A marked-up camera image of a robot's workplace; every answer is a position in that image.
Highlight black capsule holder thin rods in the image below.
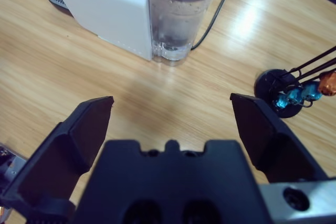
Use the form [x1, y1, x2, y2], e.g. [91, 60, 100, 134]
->
[254, 45, 336, 119]

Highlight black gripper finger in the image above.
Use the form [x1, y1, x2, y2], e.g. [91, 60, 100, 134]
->
[229, 93, 329, 184]
[0, 96, 114, 224]

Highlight orange foil coffee capsule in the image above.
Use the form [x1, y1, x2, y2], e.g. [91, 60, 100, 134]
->
[318, 71, 336, 97]

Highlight clear water tank black lid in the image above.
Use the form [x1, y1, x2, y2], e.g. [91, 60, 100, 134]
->
[147, 0, 225, 67]

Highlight white capsule coffee machine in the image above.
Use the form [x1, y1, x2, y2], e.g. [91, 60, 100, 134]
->
[40, 0, 153, 61]

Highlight blue foil coffee capsule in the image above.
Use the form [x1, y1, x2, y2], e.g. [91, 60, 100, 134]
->
[301, 81, 323, 102]
[272, 89, 301, 111]

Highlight black machine power cable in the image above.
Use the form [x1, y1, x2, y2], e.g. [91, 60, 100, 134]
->
[190, 0, 240, 51]

